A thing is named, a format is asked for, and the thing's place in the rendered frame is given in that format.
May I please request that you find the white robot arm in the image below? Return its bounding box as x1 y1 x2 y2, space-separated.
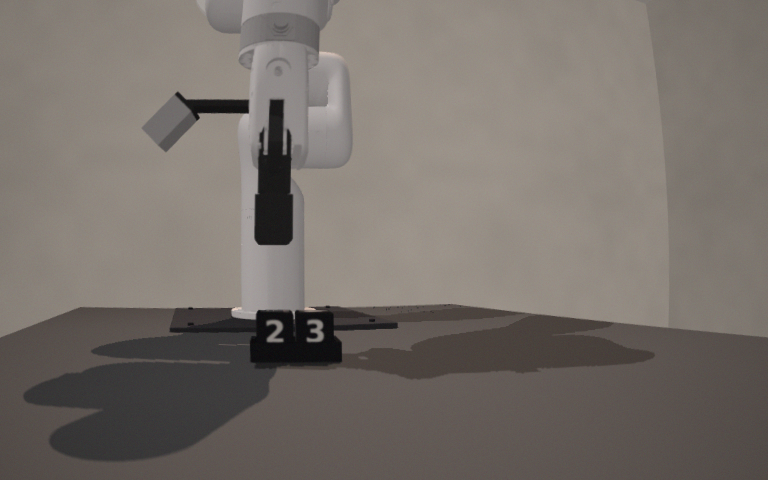
142 0 353 320

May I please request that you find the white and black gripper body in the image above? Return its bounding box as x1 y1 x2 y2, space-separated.
239 41 319 170

